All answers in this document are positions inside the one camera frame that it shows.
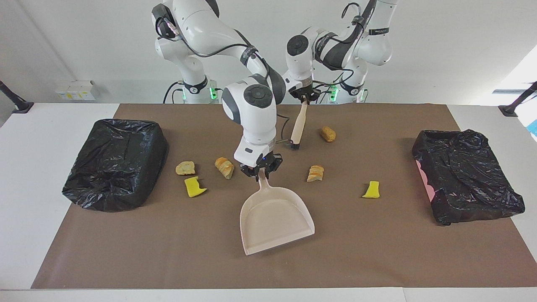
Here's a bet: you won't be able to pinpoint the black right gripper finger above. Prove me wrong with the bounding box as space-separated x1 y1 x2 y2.
240 164 259 182
263 156 282 177

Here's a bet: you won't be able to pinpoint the beige hand brush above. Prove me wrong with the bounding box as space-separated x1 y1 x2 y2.
287 101 310 151

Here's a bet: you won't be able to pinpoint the beige plastic dustpan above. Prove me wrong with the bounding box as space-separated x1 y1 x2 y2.
240 170 315 256

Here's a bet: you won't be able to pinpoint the notched yellow sponge piece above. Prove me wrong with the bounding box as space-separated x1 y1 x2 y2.
184 176 208 198

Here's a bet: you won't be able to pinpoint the yellow and green sponge piece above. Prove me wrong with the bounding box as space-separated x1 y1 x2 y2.
362 181 381 199

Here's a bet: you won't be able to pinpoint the pink plastic bin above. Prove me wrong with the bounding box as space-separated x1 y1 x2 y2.
414 159 437 203

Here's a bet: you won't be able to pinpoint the black plastic trash bag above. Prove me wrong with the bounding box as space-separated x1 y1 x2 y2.
412 129 526 226
62 119 169 212

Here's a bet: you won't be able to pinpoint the brown paper table mat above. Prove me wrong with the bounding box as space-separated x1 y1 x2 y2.
31 104 537 289

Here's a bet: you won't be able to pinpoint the white boxes with yellow labels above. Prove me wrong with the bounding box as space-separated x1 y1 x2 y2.
56 80 97 101

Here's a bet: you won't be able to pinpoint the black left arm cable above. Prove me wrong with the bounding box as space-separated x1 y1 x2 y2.
313 2 365 91

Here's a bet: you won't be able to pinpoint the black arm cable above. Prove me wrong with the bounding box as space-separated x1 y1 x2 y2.
313 2 365 91
156 4 294 145

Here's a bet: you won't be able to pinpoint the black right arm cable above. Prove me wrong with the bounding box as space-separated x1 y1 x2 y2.
156 4 294 145

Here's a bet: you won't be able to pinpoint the black camera stand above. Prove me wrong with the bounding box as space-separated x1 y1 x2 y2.
0 81 34 114
498 82 537 117

